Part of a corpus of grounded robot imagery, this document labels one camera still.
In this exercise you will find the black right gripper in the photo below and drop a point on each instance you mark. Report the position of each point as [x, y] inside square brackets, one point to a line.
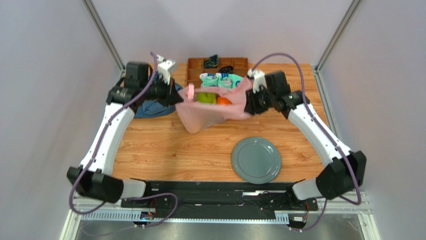
[252, 103]

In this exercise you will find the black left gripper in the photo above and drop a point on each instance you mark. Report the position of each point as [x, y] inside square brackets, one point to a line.
[170, 96]

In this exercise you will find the pink translucent plastic bag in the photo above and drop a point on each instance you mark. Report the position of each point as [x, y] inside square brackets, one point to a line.
[196, 116]

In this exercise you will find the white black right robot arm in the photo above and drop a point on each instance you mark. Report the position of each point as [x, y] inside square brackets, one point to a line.
[343, 168]

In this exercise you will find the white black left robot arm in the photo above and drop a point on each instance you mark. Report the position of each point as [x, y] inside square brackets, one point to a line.
[93, 177]

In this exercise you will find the green fake apple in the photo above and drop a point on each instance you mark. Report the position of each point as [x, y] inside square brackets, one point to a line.
[206, 98]

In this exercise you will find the orange fake fruit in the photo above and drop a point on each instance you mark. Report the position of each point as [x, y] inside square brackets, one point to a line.
[223, 101]

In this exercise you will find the blue crumpled cloth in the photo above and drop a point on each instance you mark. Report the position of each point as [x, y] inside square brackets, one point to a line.
[153, 109]

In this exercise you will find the teal white sock right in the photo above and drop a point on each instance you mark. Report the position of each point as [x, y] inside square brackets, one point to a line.
[228, 80]

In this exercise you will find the teal white sock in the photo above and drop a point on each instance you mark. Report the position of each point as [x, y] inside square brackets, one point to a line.
[209, 80]
[228, 80]

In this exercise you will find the wooden compartment tray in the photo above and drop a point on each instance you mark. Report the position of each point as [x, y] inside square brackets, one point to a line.
[195, 68]

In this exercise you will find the teal white sock left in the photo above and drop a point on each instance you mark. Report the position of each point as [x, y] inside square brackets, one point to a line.
[209, 80]

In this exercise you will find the black rolled sock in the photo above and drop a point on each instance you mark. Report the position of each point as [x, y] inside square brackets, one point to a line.
[228, 69]

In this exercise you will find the dark rolled sock back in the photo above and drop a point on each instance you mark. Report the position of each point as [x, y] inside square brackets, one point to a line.
[211, 62]

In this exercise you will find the grey round plate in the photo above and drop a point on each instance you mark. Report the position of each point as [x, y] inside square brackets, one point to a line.
[256, 160]

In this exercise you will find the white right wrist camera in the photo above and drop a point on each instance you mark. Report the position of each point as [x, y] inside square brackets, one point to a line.
[258, 79]

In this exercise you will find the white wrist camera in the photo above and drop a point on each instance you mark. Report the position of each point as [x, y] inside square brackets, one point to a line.
[165, 68]
[258, 79]

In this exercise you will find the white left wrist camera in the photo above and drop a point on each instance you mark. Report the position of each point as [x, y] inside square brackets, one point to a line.
[165, 68]

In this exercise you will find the aluminium frame rail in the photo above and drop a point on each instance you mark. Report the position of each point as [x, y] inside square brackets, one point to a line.
[336, 219]

